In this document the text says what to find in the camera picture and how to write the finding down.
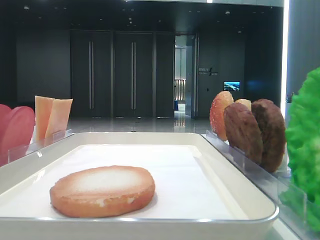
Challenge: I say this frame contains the green lettuce leaf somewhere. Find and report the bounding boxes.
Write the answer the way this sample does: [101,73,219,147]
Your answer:
[280,68,320,233]

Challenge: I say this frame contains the upright sugared bread slice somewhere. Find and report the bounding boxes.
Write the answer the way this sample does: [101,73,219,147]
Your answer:
[209,91,234,141]

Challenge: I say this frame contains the front brown meat patty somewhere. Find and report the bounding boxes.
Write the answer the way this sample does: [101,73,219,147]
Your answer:
[224,102,263,165]

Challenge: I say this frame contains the brown meat patty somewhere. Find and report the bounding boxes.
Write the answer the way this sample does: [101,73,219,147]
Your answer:
[251,99,286,173]
[224,102,263,165]

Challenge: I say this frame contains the rear pale bread slice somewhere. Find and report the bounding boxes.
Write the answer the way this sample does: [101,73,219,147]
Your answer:
[235,98,252,111]

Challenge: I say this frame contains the round bread slice on tray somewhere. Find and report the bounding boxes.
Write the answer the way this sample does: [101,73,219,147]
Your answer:
[49,165,155,218]

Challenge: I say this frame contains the right orange cheese slice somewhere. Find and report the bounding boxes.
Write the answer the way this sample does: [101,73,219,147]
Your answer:
[45,99,73,138]

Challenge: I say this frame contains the orange cheese slice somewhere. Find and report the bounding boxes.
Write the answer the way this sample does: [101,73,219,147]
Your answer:
[45,99,73,138]
[35,95,55,141]

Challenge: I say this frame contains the rear brown meat patty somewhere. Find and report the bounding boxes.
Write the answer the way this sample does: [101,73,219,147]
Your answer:
[251,99,286,173]

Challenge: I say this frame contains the left orange cheese slice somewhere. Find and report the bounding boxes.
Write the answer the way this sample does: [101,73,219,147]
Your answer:
[35,95,55,141]

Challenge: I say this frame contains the front red tomato slice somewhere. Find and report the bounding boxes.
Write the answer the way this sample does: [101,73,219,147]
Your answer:
[0,106,35,166]

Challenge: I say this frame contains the red tomato slice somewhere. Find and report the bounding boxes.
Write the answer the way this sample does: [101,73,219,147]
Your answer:
[0,104,12,142]
[0,106,35,166]

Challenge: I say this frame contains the rear red tomato slice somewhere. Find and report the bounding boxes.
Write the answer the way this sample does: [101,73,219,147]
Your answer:
[0,104,12,142]

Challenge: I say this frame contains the right dark door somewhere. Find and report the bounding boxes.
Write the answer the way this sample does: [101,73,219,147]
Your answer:
[114,32,153,117]

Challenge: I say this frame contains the white rectangular tray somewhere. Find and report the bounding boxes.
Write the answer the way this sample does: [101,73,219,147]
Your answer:
[0,132,279,240]

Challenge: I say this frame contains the left dark double door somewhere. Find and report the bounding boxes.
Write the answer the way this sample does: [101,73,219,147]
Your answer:
[70,30,111,118]

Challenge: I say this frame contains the left clear acrylic holder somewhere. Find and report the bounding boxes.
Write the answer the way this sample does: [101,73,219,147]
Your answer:
[5,128,73,164]

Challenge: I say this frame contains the clear acrylic holder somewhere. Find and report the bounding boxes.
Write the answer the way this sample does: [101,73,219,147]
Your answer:
[204,130,320,240]
[5,128,73,164]

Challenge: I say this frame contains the right clear acrylic holder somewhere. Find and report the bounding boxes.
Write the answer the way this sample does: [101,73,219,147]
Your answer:
[204,130,320,240]

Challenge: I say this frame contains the small wall display screen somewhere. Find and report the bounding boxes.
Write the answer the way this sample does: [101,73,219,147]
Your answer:
[223,81,240,92]

